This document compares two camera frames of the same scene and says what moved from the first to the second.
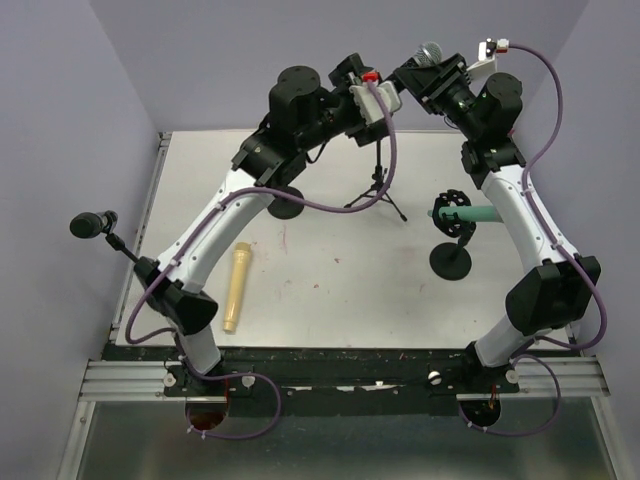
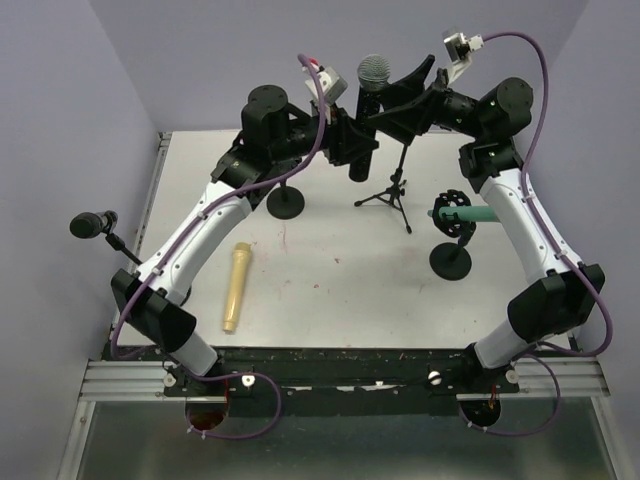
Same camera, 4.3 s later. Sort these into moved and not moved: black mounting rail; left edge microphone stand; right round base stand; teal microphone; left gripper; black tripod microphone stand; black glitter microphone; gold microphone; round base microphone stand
Moved: black glitter microphone; black tripod microphone stand; left gripper
Not moved: teal microphone; left edge microphone stand; round base microphone stand; right round base stand; black mounting rail; gold microphone
